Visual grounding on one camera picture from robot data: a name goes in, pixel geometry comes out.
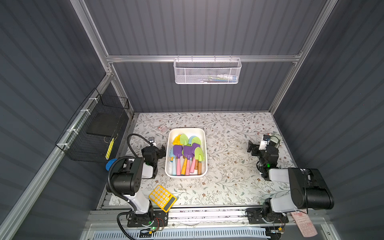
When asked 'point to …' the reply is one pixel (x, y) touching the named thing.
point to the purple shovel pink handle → (177, 152)
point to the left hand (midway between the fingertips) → (156, 146)
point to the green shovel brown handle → (197, 140)
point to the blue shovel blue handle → (174, 162)
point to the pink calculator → (304, 224)
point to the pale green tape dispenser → (275, 140)
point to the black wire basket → (88, 133)
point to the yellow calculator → (163, 198)
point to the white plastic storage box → (200, 132)
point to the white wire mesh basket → (207, 71)
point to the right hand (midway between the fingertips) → (260, 142)
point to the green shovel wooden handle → (199, 156)
